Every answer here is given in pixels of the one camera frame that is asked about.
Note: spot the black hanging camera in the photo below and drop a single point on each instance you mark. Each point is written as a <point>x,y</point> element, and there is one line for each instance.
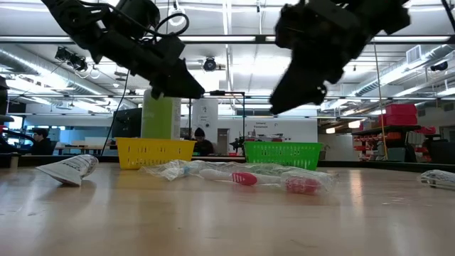
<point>71,58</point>

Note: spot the person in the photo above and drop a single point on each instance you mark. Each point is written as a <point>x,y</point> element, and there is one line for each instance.
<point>42,144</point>
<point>203,144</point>

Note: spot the black overhead rig beam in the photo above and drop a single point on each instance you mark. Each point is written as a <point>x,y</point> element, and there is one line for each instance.
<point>261,39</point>

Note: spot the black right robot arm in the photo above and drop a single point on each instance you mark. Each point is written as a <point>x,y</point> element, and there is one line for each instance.
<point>387,17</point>

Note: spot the black aluminium table frame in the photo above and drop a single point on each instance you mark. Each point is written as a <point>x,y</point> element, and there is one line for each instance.
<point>373,165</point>

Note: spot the black background monitor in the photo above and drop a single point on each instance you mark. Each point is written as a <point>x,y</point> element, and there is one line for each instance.
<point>126,124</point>

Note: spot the red white toothbrush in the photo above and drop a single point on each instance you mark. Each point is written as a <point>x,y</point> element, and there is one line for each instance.
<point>245,178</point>

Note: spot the green plastic basket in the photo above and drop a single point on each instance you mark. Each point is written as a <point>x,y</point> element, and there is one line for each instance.
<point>282,154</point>

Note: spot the white purple toothpaste tube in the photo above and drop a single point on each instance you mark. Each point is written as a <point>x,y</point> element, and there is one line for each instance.
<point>71,169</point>

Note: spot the yellow plastic basket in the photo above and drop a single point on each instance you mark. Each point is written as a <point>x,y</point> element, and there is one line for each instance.
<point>153,153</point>

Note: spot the blue white toothbrush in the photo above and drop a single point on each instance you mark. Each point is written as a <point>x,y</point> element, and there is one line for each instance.
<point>177,170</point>

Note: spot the small white toothpaste tube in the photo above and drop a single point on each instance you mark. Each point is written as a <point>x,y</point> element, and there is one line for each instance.
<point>439,178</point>

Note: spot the dark storage shelf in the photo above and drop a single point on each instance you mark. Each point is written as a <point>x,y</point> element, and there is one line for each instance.
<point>384,128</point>

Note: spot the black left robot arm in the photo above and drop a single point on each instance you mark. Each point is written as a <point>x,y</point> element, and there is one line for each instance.
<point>74,17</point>

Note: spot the black overhead camera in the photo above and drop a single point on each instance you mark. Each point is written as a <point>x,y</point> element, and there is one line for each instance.
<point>209,64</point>

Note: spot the red storage bin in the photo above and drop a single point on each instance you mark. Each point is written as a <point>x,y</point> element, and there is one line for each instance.
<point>401,109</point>
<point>398,120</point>

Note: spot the green white wipes canister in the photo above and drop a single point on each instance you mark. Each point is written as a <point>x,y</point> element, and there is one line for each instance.
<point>160,119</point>

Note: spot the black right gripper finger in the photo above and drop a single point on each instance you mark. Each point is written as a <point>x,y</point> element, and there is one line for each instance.
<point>298,90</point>

